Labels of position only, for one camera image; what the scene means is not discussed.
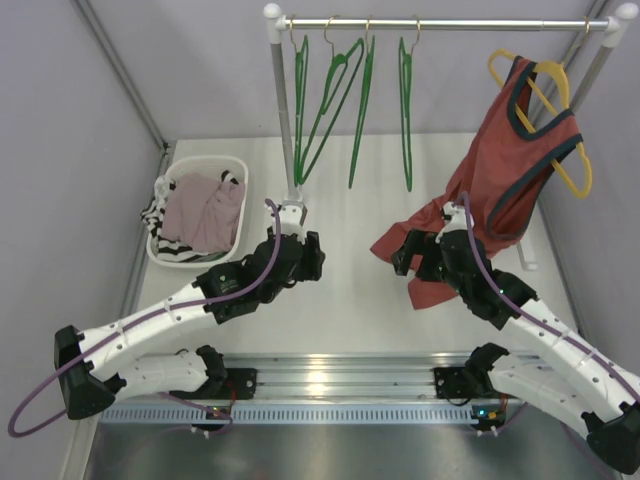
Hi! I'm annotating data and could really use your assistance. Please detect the pink tank top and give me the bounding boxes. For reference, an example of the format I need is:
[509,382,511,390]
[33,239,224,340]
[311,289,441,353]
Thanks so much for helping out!
[161,173,246,253]

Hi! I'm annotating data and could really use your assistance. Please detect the green hanger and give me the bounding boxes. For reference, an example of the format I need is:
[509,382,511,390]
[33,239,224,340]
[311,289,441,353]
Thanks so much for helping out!
[291,35,309,187]
[300,15,365,186]
[348,18,375,189]
[398,15,421,192]

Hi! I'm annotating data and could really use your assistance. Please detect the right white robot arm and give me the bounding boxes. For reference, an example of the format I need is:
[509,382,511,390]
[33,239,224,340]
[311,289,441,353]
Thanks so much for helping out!
[391,229,639,475]

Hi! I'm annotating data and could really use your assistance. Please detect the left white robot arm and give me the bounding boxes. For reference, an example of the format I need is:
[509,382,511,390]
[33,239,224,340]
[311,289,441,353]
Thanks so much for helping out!
[54,231,326,420]

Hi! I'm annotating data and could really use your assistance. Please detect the red tank top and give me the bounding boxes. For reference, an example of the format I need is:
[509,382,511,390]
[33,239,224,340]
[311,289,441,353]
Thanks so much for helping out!
[370,55,584,312]

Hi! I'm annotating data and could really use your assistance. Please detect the yellow hanger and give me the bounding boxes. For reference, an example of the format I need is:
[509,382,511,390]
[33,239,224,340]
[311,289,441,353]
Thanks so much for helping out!
[487,49,593,199]

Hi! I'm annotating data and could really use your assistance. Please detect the striped black white shirt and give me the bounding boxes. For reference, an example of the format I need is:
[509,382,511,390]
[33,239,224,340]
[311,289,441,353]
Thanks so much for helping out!
[140,170,246,263]

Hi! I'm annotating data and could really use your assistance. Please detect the white laundry basket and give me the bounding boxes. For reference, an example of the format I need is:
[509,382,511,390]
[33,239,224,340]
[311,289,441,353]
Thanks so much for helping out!
[140,155,249,269]

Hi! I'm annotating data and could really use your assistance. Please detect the white metal clothes rack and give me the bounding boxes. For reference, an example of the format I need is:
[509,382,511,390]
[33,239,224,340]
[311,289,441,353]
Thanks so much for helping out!
[263,2,639,272]

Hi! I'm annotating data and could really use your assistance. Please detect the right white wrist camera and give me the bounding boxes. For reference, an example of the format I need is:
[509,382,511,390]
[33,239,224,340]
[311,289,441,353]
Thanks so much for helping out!
[435,202,474,244]

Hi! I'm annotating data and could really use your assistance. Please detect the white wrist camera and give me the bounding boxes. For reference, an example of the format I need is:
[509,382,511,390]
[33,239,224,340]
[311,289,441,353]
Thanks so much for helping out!
[272,200,307,244]
[435,202,474,244]

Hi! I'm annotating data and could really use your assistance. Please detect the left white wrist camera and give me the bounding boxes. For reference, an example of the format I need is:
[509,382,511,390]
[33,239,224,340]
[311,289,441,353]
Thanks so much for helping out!
[272,200,307,244]

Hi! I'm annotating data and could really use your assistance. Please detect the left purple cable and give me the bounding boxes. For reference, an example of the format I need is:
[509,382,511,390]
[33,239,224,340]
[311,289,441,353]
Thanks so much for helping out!
[8,198,286,437]

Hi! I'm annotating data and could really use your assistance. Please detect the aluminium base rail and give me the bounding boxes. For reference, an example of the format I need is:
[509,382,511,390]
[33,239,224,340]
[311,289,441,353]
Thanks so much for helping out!
[99,352,616,426]

